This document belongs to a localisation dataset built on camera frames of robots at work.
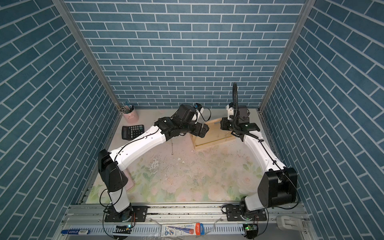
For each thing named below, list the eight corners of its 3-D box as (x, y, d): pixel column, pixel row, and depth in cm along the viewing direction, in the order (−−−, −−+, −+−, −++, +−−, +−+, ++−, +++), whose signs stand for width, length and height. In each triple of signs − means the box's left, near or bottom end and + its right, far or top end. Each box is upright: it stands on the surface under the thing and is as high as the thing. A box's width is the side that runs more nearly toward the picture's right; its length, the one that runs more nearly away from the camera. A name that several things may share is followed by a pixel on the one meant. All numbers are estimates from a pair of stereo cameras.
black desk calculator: (122, 141, 104) (120, 138, 101) (124, 129, 110) (122, 126, 108) (143, 137, 106) (142, 134, 103) (144, 126, 113) (142, 123, 110)
